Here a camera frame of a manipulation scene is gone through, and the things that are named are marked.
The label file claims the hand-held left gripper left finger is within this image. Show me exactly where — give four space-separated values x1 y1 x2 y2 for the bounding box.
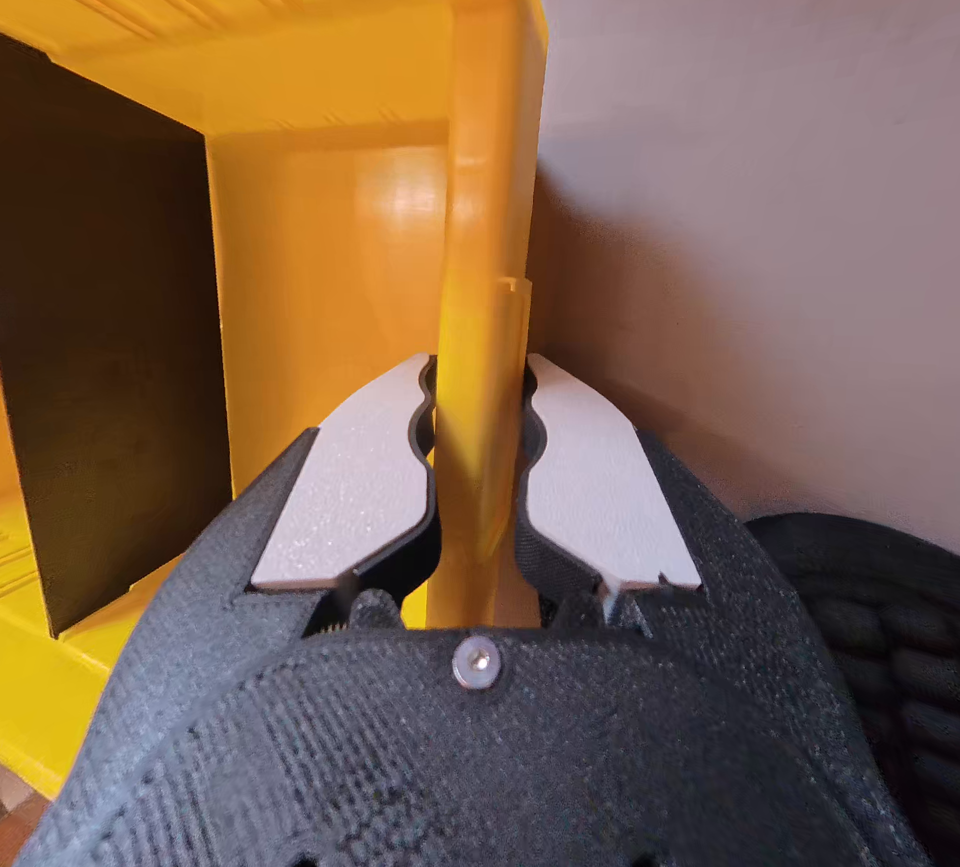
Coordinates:
249 353 444 598

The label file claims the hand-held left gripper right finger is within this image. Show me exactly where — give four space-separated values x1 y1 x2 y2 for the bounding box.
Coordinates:
514 353 704 624

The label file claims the yellow plastic bin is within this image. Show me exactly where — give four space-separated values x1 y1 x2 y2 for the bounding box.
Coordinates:
0 0 552 801

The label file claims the black divider panel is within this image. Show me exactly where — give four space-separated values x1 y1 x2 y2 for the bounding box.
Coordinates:
0 34 232 639

